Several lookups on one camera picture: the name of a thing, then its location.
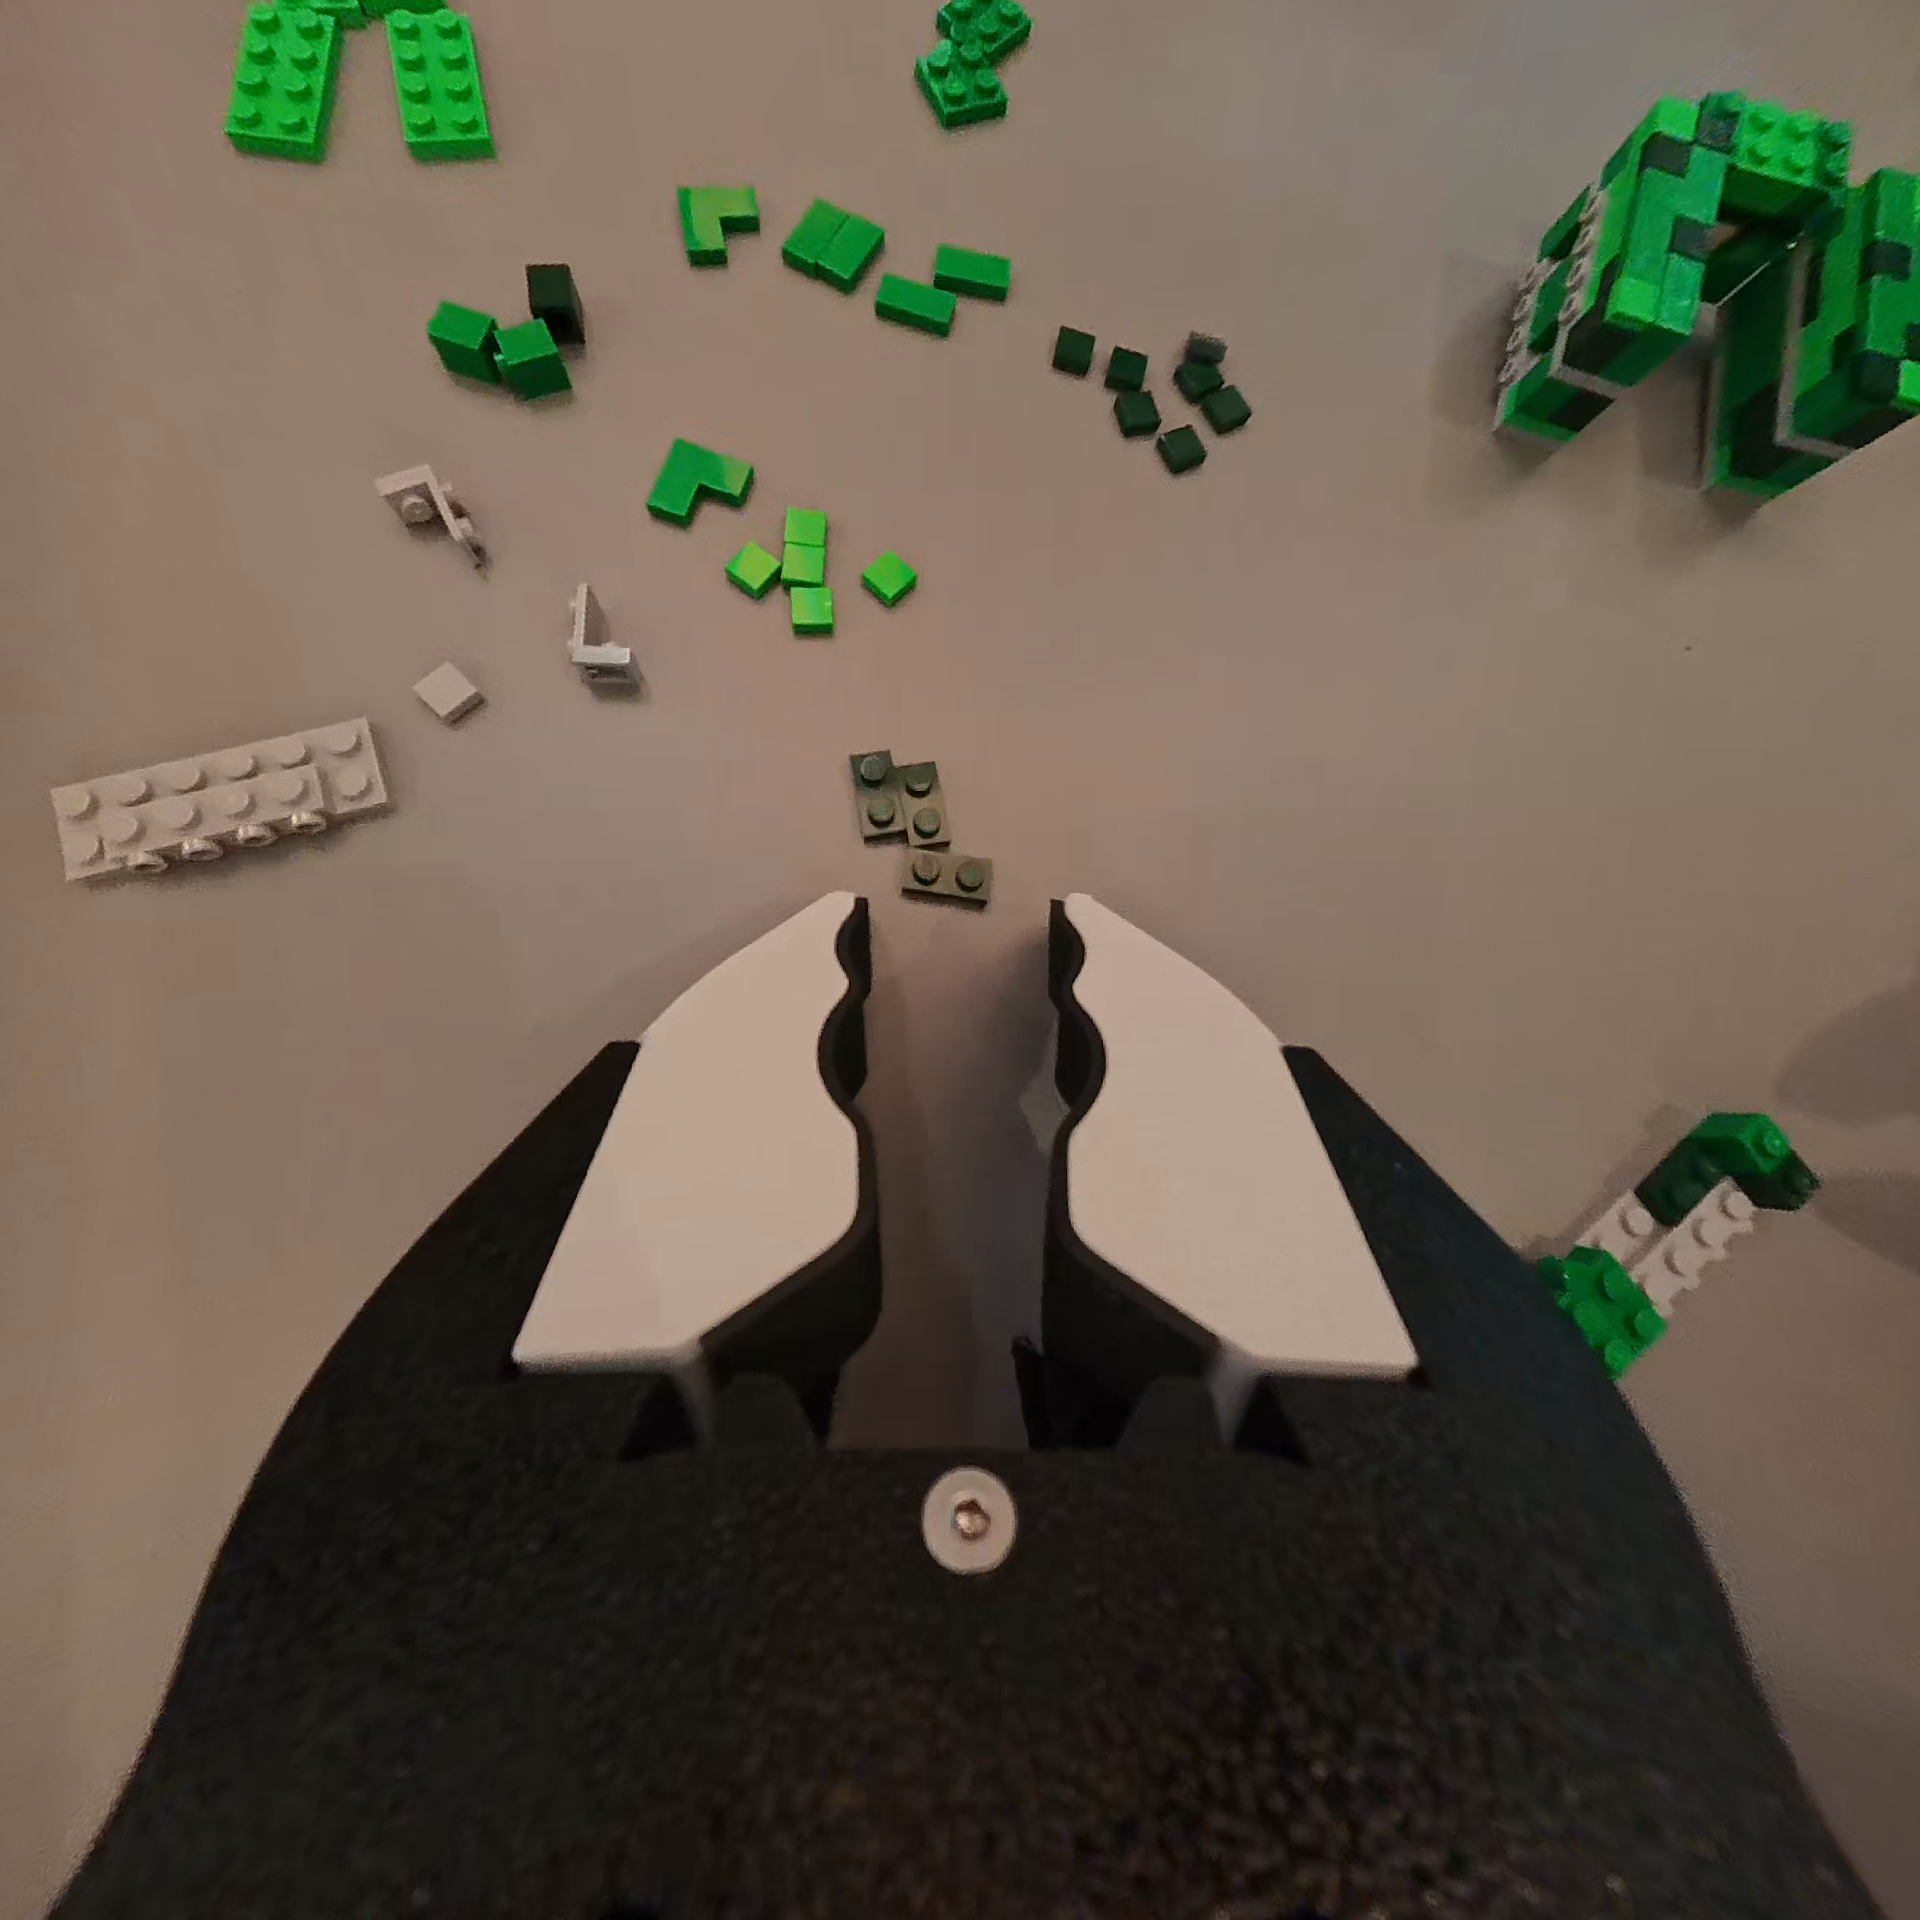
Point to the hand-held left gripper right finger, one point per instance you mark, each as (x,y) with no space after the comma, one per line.
(1215,1184)

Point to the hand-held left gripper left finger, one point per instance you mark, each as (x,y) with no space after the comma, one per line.
(704,1170)

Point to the dark olive studded plate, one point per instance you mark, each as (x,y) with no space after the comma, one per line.
(924,803)
(948,877)
(874,794)

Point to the green and grey brick assembly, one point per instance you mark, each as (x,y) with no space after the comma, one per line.
(1694,1218)

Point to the light grey long studded plate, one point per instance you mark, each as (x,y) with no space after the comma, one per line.
(357,764)
(188,832)

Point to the light grey square tile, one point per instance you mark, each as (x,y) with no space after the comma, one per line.
(449,693)

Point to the small bright green square tile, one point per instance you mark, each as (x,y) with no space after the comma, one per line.
(753,568)
(805,567)
(891,578)
(813,611)
(806,527)

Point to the bright green corner tile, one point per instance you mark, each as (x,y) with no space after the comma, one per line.
(708,224)
(691,483)

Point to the cluster of dark green tiles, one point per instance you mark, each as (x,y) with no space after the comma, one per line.
(1155,398)

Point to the bright green cube brick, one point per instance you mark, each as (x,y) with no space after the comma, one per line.
(463,343)
(532,360)

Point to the dark green cube brick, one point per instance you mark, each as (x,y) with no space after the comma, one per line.
(555,297)

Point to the bright green oblong tile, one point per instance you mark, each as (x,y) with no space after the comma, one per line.
(813,237)
(915,305)
(973,273)
(852,254)

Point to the green brick model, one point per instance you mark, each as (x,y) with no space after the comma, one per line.
(1634,241)

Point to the green stacked bricks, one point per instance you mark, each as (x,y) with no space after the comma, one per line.
(968,82)

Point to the bright green studded plate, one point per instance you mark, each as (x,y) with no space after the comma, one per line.
(283,82)
(440,82)
(353,7)

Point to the light grey bracket brick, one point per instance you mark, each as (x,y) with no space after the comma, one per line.
(597,639)
(421,499)

